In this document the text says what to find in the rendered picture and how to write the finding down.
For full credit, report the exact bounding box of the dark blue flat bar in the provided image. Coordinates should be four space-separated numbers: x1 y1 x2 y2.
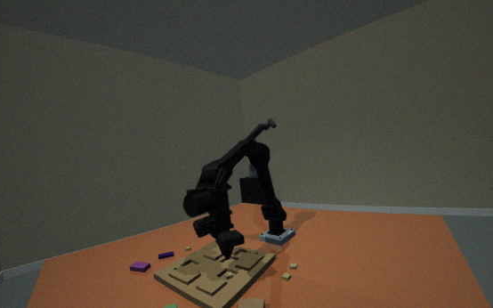
158 251 174 259

